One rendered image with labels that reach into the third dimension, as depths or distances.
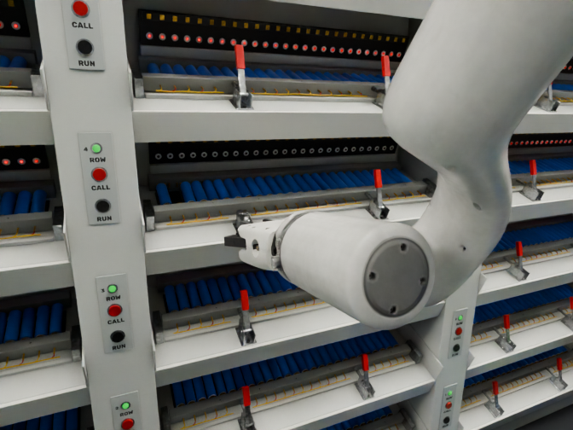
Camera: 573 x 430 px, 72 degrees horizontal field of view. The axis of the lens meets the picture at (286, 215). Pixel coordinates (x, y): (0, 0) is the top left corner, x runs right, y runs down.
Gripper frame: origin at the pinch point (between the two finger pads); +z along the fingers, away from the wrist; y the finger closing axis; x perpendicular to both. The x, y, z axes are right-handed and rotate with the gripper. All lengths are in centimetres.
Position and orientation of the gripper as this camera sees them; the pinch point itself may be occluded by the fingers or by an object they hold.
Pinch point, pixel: (258, 231)
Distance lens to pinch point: 59.0
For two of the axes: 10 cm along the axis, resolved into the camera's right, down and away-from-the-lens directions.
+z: -4.0, -0.7, 9.1
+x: -0.6, -9.9, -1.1
